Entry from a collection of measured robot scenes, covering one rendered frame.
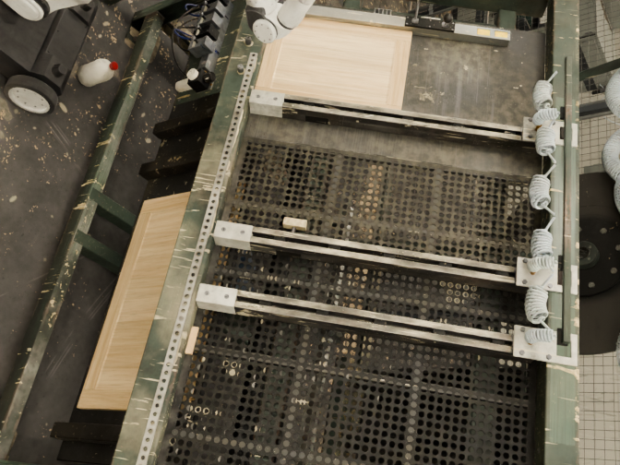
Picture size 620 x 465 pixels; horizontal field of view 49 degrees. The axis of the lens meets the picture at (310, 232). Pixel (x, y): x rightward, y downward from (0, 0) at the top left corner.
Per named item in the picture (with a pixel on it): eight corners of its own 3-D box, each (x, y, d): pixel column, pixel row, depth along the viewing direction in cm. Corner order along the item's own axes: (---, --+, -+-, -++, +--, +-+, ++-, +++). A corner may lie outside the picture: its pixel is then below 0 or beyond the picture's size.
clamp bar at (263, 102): (254, 96, 264) (249, 53, 243) (567, 140, 255) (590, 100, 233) (248, 117, 260) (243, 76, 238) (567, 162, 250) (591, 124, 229)
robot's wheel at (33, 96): (-3, 98, 274) (11, 77, 259) (2, 89, 277) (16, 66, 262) (45, 122, 284) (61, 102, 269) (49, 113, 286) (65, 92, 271)
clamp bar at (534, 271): (220, 224, 239) (211, 189, 218) (566, 279, 230) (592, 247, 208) (214, 250, 235) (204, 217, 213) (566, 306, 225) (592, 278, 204)
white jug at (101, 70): (80, 61, 307) (110, 49, 296) (97, 75, 314) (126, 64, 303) (73, 77, 303) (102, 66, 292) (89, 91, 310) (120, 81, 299)
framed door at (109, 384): (148, 203, 298) (144, 200, 296) (246, 184, 268) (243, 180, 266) (80, 409, 258) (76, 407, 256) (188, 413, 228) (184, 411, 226)
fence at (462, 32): (277, 7, 285) (277, 0, 282) (507, 37, 278) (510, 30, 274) (274, 17, 283) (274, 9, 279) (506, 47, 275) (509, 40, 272)
